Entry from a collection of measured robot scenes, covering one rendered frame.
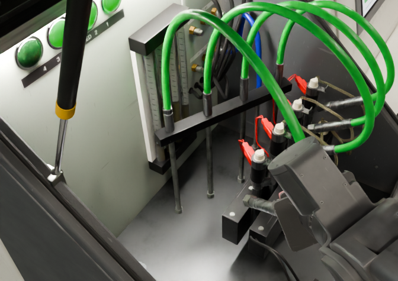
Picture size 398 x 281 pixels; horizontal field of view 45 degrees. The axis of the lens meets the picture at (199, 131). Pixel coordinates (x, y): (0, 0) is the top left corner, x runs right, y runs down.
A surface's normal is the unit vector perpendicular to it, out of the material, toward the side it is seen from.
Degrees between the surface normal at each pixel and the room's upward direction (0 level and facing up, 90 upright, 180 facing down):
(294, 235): 50
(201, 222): 0
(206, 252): 0
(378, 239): 20
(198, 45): 90
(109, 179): 90
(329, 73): 90
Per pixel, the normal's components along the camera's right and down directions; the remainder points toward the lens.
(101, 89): 0.84, 0.36
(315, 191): 0.07, -0.07
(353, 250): -0.53, -0.78
